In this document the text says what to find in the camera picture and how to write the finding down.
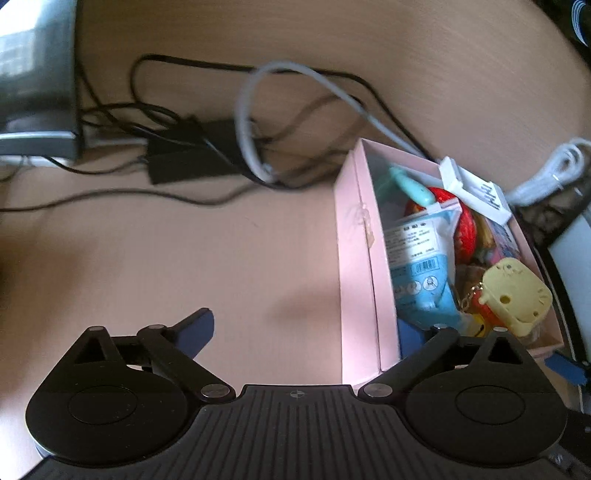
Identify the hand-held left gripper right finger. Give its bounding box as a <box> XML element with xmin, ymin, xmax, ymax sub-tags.
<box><xmin>358</xmin><ymin>318</ymin><xmax>539</xmax><ymax>404</ymax></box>

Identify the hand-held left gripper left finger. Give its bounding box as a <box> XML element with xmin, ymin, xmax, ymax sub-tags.
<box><xmin>74</xmin><ymin>308</ymin><xmax>236</xmax><ymax>402</ymax></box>

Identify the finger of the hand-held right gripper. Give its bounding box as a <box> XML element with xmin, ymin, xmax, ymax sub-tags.
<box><xmin>545</xmin><ymin>350</ymin><xmax>583</xmax><ymax>385</ymax></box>

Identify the pink cardboard box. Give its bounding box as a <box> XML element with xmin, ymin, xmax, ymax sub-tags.
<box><xmin>333</xmin><ymin>137</ymin><xmax>565</xmax><ymax>374</ymax></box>

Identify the yellow toy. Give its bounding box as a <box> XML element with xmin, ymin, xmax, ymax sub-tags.
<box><xmin>462</xmin><ymin>257</ymin><xmax>554</xmax><ymax>344</ymax></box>

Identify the teal plastic toy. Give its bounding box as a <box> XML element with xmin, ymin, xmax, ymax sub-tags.
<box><xmin>388</xmin><ymin>166</ymin><xmax>437</xmax><ymax>208</ymax></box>

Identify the blue and white packet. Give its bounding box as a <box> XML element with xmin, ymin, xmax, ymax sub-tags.
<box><xmin>385</xmin><ymin>205</ymin><xmax>465</xmax><ymax>330</ymax></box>

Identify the colourful printed packet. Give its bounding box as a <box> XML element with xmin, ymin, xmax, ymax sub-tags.
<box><xmin>478</xmin><ymin>217</ymin><xmax>520</xmax><ymax>267</ymax></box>

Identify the black power adapter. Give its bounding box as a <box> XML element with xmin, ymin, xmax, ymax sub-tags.
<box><xmin>147</xmin><ymin>119</ymin><xmax>259</xmax><ymax>185</ymax></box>

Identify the dark grey electronic device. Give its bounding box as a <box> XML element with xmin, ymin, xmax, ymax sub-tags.
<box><xmin>0</xmin><ymin>0</ymin><xmax>83</xmax><ymax>162</ymax></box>

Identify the thin black cable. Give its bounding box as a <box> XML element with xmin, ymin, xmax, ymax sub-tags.
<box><xmin>0</xmin><ymin>188</ymin><xmax>259</xmax><ymax>212</ymax></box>

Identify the white cable bundle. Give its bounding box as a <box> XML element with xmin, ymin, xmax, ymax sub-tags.
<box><xmin>505</xmin><ymin>137</ymin><xmax>591</xmax><ymax>206</ymax></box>

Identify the grey cable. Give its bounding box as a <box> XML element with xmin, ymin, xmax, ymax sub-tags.
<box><xmin>235</xmin><ymin>60</ymin><xmax>437</xmax><ymax>183</ymax></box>

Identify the thick black cable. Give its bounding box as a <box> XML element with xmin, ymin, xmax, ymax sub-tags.
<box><xmin>129</xmin><ymin>54</ymin><xmax>444</xmax><ymax>162</ymax></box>

